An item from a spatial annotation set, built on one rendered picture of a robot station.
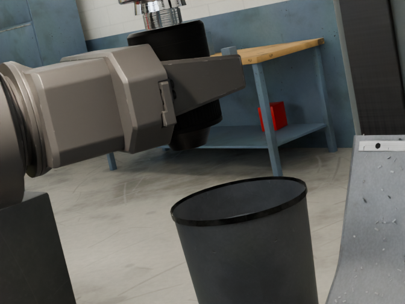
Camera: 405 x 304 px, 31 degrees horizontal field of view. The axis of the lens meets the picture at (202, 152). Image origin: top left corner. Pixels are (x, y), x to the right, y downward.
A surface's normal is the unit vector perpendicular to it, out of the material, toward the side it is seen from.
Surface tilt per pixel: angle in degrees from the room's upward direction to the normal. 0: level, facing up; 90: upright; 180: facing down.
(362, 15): 90
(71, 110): 90
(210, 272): 94
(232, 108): 90
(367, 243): 63
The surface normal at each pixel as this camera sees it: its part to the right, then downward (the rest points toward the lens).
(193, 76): 0.45, 0.08
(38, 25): 0.66, 0.00
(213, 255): -0.45, 0.32
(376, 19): -0.72, 0.28
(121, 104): -0.87, 0.26
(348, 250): -0.71, -0.19
